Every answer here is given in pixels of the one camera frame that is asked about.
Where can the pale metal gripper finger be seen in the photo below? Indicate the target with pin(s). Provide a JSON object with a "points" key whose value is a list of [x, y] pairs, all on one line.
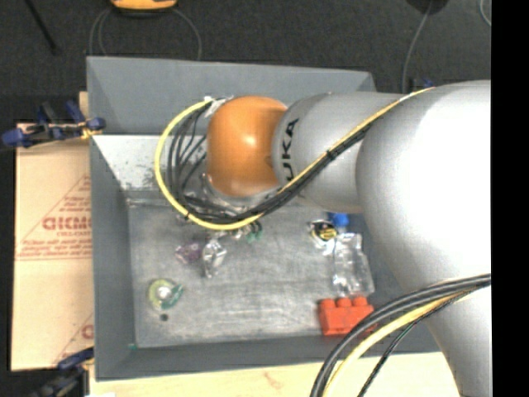
{"points": [[208, 259], [221, 255]]}

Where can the purple clear small object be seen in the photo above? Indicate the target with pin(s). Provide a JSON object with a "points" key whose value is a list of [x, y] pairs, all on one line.
{"points": [[188, 253]]}

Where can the green and white round object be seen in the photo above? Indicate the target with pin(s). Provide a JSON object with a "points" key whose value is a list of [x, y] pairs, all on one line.
{"points": [[163, 294]]}

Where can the grey metal bin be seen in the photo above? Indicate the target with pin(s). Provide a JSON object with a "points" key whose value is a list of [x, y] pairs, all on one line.
{"points": [[268, 292]]}

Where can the clear plastic bottle blue cap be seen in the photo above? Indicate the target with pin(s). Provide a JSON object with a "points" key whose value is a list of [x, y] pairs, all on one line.
{"points": [[351, 265]]}

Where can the red toy building brick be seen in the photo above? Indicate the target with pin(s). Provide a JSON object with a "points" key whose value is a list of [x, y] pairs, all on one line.
{"points": [[345, 316]]}

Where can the brown cardboard board red print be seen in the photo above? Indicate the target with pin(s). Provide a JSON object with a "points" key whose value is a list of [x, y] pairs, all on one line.
{"points": [[49, 263]]}

